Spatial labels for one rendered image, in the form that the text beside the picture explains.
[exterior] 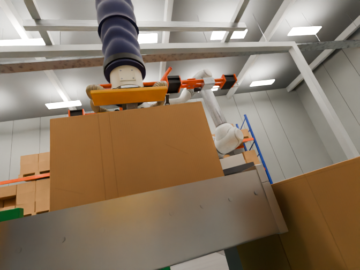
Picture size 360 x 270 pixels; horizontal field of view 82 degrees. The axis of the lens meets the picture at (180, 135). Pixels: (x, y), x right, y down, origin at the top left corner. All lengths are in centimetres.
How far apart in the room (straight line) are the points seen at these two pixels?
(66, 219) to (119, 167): 25
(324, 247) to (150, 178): 55
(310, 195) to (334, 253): 15
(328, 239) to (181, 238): 39
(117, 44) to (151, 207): 88
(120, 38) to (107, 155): 69
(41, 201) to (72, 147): 807
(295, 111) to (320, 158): 292
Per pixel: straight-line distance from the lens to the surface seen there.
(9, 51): 386
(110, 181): 76
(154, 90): 99
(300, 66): 481
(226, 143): 164
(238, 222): 66
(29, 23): 348
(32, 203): 898
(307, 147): 1312
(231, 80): 131
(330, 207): 69
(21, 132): 1165
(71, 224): 61
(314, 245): 78
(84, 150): 81
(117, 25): 132
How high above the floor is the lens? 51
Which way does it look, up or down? 21 degrees up
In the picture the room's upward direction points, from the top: 14 degrees counter-clockwise
